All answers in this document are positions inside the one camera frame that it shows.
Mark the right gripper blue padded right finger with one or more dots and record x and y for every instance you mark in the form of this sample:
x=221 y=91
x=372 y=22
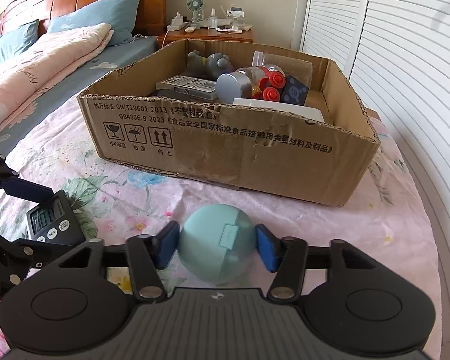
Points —
x=286 y=258

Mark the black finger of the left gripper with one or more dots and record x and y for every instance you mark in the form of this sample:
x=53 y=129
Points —
x=14 y=186

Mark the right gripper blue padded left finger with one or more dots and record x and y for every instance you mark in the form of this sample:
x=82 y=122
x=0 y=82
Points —
x=146 y=255

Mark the black digital timer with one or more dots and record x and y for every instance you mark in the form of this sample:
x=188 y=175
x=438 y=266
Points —
x=54 y=222

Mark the mint green oval case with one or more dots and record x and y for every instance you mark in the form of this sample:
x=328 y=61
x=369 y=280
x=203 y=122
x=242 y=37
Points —
x=216 y=243

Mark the white translucent plastic container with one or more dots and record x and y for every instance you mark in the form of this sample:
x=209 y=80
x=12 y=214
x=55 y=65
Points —
x=305 y=111

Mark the black toy train red wheels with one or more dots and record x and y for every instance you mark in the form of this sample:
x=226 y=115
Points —
x=287 y=88

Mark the small grey barcode box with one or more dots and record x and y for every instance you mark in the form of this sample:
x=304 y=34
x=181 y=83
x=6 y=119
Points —
x=190 y=86

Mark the capsule bottle with silver cap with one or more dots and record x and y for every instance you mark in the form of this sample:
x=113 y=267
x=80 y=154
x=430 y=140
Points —
x=256 y=82

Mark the clear plastic jar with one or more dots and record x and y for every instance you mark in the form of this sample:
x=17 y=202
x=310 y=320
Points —
x=298 y=68

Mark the grey rhino toy figure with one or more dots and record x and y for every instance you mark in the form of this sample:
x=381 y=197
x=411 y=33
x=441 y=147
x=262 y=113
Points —
x=208 y=68

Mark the pink floral folded quilt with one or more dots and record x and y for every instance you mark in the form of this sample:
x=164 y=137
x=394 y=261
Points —
x=51 y=58

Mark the pink floral table cloth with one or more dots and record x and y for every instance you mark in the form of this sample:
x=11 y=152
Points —
x=385 y=216

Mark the blue bed sheet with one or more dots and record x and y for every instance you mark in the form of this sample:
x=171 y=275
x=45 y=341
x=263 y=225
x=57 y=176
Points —
x=109 y=59

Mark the blue pillow far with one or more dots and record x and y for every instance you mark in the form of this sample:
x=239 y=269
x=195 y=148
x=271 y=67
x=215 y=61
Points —
x=18 y=40

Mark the blue pillow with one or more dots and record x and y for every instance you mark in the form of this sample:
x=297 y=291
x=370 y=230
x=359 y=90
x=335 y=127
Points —
x=120 y=14
x=18 y=40

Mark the brown cardboard box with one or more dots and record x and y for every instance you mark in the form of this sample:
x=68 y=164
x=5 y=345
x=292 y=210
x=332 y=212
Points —
x=258 y=149

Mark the blue pillow near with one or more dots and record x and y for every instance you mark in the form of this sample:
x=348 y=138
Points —
x=120 y=14

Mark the wooden nightstand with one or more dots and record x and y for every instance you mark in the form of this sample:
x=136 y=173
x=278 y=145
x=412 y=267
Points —
x=203 y=34

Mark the white power strip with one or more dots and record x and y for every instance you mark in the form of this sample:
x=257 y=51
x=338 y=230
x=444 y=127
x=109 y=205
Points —
x=177 y=22

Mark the clear spray bottle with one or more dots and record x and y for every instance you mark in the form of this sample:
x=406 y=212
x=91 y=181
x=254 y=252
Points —
x=213 y=20

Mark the white gadget on stand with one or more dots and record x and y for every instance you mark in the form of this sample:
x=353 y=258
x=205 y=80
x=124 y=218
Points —
x=233 y=21

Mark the white louvered closet door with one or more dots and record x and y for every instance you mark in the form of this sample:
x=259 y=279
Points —
x=396 y=54

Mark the small green desk fan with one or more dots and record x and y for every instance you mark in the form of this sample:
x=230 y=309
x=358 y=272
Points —
x=196 y=7

